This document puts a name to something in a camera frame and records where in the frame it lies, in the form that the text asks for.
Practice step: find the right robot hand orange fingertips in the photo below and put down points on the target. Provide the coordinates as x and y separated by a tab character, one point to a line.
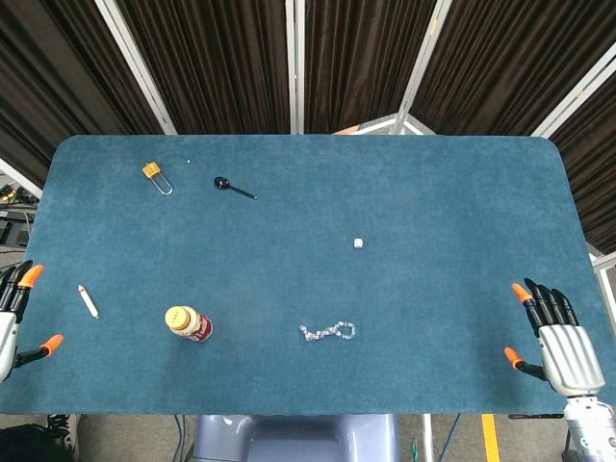
570	356

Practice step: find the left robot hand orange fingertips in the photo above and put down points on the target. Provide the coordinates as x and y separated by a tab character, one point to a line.
8	332

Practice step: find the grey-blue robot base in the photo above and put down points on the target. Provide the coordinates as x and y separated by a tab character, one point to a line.
296	440

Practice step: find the white die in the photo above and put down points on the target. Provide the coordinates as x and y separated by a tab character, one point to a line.
358	243

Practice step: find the white pen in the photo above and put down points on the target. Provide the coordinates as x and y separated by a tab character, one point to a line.
88	302

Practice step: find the Costa coffee bottle yellow cap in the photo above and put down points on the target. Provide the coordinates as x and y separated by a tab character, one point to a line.
188	325

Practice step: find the dark pleated screen panel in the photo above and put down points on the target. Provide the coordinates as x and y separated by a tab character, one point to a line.
356	62
505	62
597	168
48	72
216	62

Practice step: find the brass padlock long shackle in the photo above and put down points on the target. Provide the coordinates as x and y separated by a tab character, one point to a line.
151	171

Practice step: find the black plastic spoon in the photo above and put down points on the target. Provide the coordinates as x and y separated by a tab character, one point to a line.
222	183

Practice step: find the blue table mat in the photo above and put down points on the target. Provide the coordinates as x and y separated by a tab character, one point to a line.
308	269

